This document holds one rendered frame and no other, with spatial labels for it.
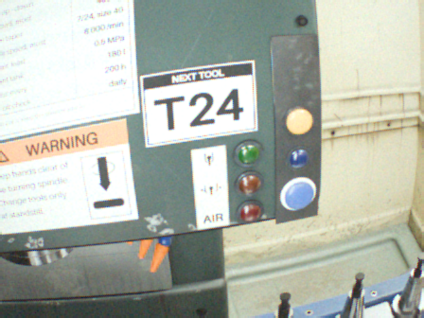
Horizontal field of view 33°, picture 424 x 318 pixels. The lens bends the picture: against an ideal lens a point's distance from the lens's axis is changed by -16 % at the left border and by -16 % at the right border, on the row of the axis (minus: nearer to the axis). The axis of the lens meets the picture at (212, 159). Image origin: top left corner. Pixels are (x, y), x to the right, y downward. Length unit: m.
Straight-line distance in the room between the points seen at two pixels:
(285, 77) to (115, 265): 0.97
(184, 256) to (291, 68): 1.00
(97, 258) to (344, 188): 0.81
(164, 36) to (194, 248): 1.03
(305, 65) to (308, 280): 1.49
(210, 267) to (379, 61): 0.69
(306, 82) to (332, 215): 1.48
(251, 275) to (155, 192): 1.43
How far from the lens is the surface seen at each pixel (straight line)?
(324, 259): 2.21
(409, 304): 1.12
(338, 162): 2.08
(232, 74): 0.69
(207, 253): 1.67
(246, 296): 2.11
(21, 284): 1.66
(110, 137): 0.70
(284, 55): 0.70
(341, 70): 1.95
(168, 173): 0.73
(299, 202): 0.77
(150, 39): 0.67
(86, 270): 1.62
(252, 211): 0.76
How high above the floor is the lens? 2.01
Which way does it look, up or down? 32 degrees down
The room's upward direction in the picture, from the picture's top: 4 degrees counter-clockwise
